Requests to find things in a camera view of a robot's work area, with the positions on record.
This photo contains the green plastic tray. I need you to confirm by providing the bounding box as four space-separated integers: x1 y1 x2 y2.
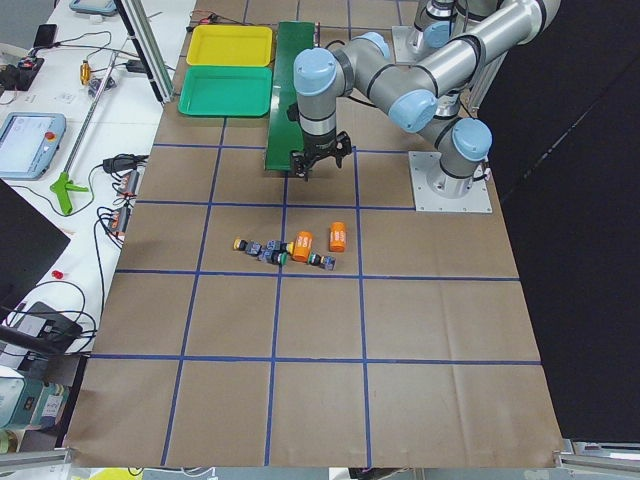
178 66 272 117

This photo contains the green conveyor belt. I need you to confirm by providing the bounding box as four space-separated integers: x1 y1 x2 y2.
264 21 315 171

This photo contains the small red-wired circuit board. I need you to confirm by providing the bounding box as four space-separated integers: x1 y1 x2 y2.
197 13 220 25

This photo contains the black smartphone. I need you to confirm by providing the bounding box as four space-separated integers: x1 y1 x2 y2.
33 24 58 48

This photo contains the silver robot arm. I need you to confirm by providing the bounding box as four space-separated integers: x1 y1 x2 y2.
407 0 500 55
288 1 560 199

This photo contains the aluminium frame post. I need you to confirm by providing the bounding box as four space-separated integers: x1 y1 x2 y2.
114 0 174 104

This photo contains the robot teach pendant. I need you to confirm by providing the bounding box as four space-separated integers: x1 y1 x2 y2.
1 112 66 180

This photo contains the black monitor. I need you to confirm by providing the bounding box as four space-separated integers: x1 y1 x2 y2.
0 181 70 308

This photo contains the black box device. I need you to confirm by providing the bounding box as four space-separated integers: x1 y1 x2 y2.
1 302 83 355

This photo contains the black power adapter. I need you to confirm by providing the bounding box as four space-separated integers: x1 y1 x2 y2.
125 60 146 74

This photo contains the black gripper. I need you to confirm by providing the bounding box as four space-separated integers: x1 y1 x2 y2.
290 129 351 181

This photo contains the orange cylinder marked 4680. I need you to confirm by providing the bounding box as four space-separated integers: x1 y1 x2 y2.
329 221 347 253

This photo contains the green push button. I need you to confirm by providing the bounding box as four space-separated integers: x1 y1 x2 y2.
257 250 289 266
307 253 336 271

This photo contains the yellow push button far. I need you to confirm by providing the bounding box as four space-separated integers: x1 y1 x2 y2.
233 238 262 256

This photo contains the green handled reacher grabber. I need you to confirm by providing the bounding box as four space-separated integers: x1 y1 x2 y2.
50 52 118 216

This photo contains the yellow push button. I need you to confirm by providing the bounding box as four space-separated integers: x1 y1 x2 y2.
265 240 295 254
233 238 262 256

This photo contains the yellow plastic tray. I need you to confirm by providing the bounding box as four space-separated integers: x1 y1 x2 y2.
186 25 273 67

